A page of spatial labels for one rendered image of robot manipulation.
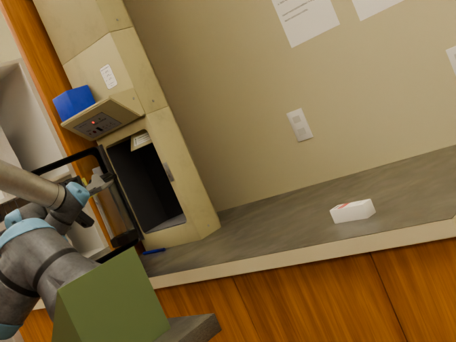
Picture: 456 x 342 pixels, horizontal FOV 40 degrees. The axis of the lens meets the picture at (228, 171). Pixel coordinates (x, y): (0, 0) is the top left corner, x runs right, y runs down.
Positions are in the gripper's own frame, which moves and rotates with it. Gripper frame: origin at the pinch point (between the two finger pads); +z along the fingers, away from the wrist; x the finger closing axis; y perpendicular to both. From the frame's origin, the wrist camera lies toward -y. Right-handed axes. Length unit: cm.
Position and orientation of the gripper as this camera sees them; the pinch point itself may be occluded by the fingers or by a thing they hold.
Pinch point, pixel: (103, 186)
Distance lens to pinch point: 212.0
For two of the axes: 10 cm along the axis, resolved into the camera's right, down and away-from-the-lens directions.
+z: 6.2, -3.7, 7.0
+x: -6.7, 2.3, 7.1
